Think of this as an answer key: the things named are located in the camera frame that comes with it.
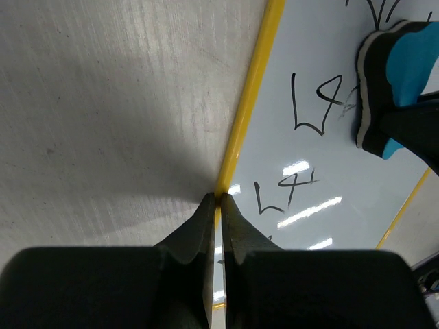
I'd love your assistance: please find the blue black whiteboard eraser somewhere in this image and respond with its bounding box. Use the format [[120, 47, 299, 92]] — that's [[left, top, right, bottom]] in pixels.
[[356, 21, 438, 160]]

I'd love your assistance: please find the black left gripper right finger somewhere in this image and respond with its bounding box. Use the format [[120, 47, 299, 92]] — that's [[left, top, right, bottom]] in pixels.
[[220, 193, 281, 328]]

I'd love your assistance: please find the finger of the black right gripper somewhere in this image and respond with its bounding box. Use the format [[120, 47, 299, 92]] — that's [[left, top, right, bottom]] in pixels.
[[379, 92, 438, 171]]

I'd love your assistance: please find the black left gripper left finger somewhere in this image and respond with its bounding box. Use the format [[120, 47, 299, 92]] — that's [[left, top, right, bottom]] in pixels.
[[154, 193, 215, 328]]

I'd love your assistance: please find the yellow framed small whiteboard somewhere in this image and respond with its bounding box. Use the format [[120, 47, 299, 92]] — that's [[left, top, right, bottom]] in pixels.
[[211, 0, 439, 311]]

